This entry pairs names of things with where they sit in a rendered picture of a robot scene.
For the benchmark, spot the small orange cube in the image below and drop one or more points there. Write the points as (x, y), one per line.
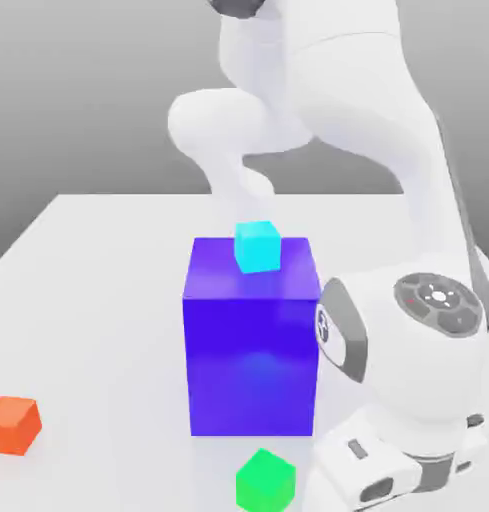
(12, 426)

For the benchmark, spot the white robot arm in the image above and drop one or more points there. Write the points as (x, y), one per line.
(348, 120)

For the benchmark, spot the small cyan cube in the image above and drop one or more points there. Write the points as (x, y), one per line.
(258, 248)

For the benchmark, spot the large blue box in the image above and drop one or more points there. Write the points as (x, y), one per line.
(250, 360)

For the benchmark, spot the small green cube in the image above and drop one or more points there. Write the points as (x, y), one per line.
(264, 484)

